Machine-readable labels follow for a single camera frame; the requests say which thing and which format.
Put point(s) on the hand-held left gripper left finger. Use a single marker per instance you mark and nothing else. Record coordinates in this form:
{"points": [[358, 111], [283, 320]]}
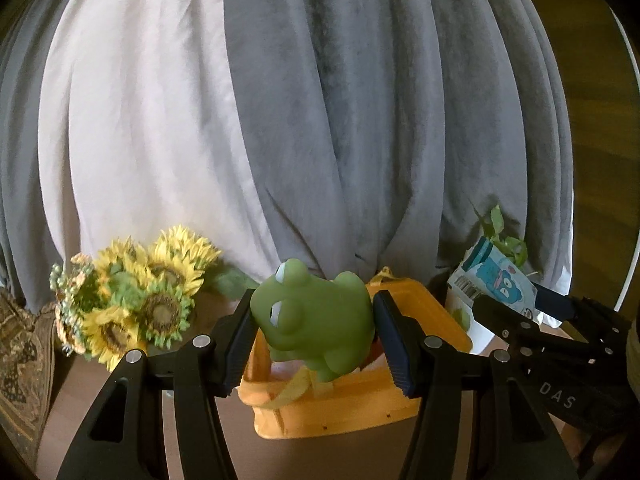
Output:
{"points": [[235, 350]]}

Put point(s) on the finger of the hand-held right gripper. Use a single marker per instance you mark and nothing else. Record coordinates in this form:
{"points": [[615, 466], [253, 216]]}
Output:
{"points": [[505, 320], [555, 302]]}

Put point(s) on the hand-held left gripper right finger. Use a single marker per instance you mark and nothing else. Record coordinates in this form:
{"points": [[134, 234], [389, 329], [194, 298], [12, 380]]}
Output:
{"points": [[395, 345]]}

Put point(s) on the blue printed tissue packet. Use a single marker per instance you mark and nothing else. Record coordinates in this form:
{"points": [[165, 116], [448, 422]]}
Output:
{"points": [[495, 280]]}

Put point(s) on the green rubber frog toy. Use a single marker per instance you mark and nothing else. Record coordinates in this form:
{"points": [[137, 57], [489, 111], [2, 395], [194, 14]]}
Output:
{"points": [[320, 320]]}

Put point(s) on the orange plastic crate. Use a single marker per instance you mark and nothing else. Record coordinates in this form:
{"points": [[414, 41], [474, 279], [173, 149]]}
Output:
{"points": [[330, 410]]}

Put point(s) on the green plant in white pot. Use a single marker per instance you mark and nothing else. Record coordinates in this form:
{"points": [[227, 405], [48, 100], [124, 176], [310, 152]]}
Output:
{"points": [[480, 325]]}

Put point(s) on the sunflower bouquet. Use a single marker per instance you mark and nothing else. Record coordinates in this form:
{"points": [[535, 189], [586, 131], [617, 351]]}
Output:
{"points": [[145, 305]]}

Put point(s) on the patterned brown cushion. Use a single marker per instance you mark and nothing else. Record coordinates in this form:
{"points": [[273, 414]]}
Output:
{"points": [[22, 360]]}

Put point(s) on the grey curtain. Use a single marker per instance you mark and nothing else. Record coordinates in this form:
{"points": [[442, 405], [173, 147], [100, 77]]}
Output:
{"points": [[380, 110]]}

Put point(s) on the white curtain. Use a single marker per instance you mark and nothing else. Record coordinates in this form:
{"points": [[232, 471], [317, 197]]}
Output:
{"points": [[145, 125]]}

